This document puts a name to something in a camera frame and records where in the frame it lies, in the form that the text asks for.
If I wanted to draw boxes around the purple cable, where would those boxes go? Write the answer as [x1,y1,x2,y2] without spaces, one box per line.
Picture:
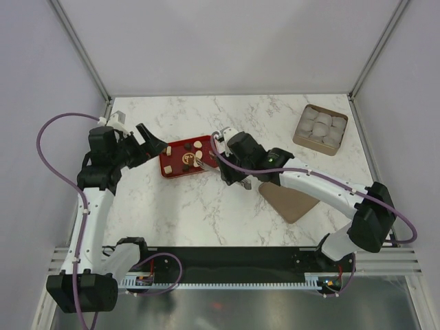
[36,112,104,330]
[210,135,419,245]

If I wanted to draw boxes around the tan box lid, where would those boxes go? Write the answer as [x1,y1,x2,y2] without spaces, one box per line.
[258,182,320,224]

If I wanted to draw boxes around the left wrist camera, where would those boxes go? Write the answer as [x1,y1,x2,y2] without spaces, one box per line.
[97,111,131,136]

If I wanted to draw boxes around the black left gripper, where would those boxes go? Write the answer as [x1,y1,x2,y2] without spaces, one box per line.
[111,124,167,169]

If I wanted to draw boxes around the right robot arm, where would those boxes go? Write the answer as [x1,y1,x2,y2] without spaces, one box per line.
[211,128,396,272]

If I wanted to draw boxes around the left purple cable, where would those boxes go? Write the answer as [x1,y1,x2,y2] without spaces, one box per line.
[36,112,104,330]

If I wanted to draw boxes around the tan chocolate box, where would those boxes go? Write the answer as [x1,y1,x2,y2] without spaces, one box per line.
[292,104,349,156]

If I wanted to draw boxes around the red lacquer tray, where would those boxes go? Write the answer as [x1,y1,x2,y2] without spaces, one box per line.
[159,135,216,179]

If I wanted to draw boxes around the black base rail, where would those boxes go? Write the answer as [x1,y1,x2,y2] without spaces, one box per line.
[131,247,353,283]

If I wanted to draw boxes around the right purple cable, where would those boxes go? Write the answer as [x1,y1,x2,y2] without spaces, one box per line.
[210,135,419,245]

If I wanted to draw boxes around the white cable duct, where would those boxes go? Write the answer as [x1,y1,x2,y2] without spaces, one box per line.
[118,273,340,291]

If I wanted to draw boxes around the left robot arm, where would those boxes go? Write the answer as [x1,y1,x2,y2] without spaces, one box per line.
[46,124,168,314]

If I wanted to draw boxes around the metal tongs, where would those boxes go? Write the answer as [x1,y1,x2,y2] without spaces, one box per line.
[199,151,252,190]

